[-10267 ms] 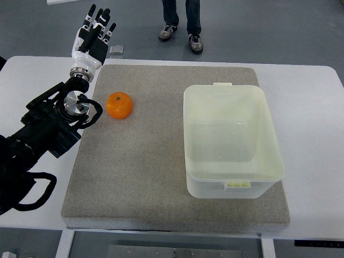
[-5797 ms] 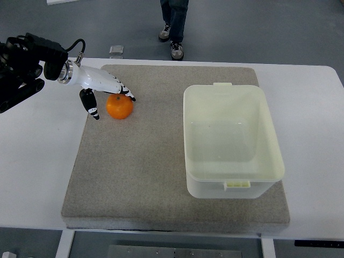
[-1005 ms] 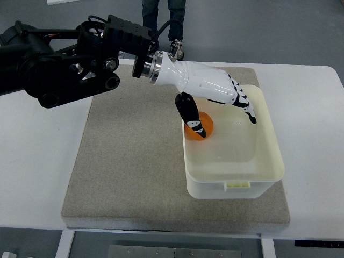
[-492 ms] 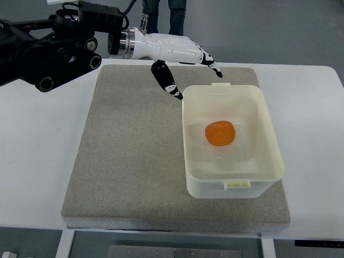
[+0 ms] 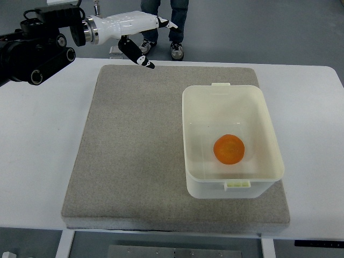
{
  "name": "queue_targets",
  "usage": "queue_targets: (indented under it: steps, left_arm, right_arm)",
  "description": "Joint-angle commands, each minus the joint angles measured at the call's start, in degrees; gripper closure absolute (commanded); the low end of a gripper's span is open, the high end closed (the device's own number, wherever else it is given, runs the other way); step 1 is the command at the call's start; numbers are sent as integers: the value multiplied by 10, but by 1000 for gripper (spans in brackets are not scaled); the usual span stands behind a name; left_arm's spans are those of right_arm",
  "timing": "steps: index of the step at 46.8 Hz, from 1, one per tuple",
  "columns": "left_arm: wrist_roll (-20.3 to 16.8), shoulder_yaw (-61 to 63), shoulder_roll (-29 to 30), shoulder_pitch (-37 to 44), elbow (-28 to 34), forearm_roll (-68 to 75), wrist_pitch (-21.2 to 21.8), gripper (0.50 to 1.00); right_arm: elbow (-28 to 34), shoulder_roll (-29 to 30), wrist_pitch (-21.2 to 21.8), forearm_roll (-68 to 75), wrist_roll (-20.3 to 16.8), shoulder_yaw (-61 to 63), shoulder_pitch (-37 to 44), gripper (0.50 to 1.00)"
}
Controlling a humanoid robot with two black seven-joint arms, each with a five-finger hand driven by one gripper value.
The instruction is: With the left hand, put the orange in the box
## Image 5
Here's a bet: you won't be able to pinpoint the white plastic box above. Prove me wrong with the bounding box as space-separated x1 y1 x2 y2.
182 83 284 199

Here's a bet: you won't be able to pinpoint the grey sneaker left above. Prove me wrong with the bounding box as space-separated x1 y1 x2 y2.
139 38 157 55

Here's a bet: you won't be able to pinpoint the grey sneaker right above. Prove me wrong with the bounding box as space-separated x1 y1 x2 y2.
170 42 184 61

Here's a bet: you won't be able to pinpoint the white table leg left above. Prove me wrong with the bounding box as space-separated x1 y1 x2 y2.
55 230 75 258

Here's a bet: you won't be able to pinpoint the person right leg jeans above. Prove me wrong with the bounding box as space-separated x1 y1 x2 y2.
169 0 189 43

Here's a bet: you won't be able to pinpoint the white object floor corner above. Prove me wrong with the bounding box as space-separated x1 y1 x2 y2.
2 252 17 258

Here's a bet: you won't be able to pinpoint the grey sneaker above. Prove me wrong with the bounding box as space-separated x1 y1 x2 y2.
139 38 157 55
170 42 184 61

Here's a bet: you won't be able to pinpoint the grey foam mat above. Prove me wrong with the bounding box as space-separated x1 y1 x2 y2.
61 65 290 234

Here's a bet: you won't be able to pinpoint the white table leg right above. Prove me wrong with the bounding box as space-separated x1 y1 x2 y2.
261 238 276 258

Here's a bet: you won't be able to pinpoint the white board top edge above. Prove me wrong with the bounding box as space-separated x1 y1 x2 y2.
46 0 77 5

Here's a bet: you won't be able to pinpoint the metal base plate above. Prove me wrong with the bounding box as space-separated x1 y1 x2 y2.
107 245 242 258

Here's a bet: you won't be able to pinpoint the person leg jeans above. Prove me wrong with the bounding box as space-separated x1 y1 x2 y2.
140 0 161 42
169 0 189 43

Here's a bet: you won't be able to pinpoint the white table leg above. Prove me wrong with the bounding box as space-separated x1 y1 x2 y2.
55 230 75 258
261 238 276 258

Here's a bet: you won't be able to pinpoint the small clear floor plate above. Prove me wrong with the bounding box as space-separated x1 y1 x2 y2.
109 46 124 59

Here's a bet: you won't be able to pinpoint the person left leg jeans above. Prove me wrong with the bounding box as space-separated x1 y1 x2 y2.
140 0 161 42

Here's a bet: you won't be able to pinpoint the orange fruit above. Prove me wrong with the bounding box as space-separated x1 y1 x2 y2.
213 134 245 165

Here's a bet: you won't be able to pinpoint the black table control panel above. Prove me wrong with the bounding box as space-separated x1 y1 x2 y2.
294 240 344 249

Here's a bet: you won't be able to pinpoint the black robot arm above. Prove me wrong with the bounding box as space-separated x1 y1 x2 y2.
1 1 86 85

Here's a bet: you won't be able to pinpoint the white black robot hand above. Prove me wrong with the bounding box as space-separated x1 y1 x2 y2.
83 11 181 69

